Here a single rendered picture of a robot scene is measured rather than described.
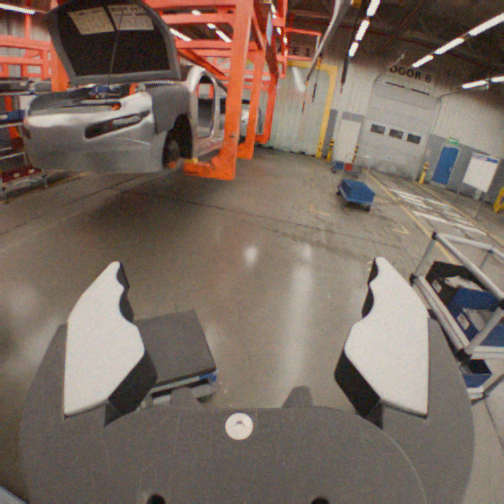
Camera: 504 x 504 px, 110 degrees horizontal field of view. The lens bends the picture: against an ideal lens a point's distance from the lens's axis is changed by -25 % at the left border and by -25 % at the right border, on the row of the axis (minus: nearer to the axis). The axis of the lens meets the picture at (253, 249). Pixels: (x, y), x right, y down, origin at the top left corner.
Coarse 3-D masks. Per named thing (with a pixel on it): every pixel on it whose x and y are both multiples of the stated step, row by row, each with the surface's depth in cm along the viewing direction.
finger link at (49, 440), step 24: (48, 360) 6; (48, 384) 5; (24, 408) 5; (48, 408) 5; (96, 408) 5; (24, 432) 4; (48, 432) 4; (72, 432) 4; (96, 432) 4; (24, 456) 4; (48, 456) 4; (72, 456) 4; (24, 480) 3; (48, 480) 3
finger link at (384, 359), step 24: (384, 264) 10; (384, 288) 9; (408, 288) 9; (384, 312) 8; (408, 312) 8; (360, 336) 7; (384, 336) 7; (408, 336) 7; (360, 360) 6; (384, 360) 6; (408, 360) 6; (360, 384) 6; (384, 384) 5; (408, 384) 5; (360, 408) 6; (408, 408) 5
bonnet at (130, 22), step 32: (96, 0) 143; (128, 0) 147; (64, 32) 174; (96, 32) 180; (128, 32) 183; (160, 32) 184; (64, 64) 210; (96, 64) 216; (128, 64) 217; (160, 64) 217
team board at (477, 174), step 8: (472, 160) 606; (480, 160) 566; (488, 160) 530; (496, 160) 496; (472, 168) 605; (480, 168) 565; (488, 168) 529; (496, 168) 495; (464, 176) 645; (472, 176) 603; (480, 176) 564; (488, 176) 528; (472, 184) 601; (480, 184) 562; (488, 184) 526; (480, 208) 556
